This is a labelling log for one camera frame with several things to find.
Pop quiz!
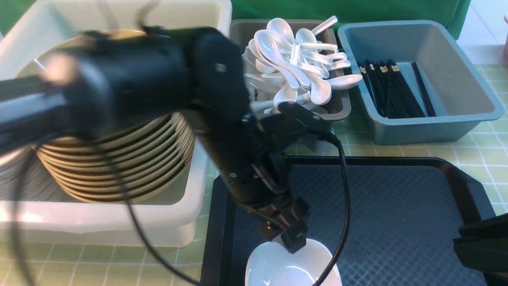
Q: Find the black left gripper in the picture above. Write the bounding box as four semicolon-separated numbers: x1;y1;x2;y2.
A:
242;102;334;255

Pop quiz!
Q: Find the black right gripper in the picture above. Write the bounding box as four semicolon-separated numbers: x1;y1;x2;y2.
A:
453;214;508;278

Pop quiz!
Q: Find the white square dish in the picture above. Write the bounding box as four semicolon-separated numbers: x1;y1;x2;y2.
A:
244;239;332;286

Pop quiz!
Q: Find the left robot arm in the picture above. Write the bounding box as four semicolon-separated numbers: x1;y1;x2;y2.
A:
1;27;330;253

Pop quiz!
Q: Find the top tan stacked bowl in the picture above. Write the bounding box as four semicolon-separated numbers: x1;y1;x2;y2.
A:
15;27;189;86

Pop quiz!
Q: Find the black serving tray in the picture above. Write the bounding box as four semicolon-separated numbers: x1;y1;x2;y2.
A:
201;157;507;286

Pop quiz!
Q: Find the large white plastic tub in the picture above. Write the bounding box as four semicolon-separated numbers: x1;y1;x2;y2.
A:
1;0;232;247

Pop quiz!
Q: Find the blue chopstick bin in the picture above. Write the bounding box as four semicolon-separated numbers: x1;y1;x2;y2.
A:
337;20;505;145

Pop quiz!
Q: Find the pile of white spoons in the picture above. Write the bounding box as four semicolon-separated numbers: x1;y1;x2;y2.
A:
242;15;363;114

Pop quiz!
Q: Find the bundle of black chopsticks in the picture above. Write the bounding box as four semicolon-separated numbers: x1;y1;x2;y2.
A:
357;60;437;119

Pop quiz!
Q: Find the top white stacked dish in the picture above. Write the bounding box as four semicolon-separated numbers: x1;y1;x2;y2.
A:
0;148;35;177

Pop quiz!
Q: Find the green backdrop cloth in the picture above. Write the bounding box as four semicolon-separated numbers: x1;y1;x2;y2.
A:
1;0;470;48

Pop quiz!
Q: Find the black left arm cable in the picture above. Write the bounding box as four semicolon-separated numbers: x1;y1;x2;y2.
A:
10;131;351;286

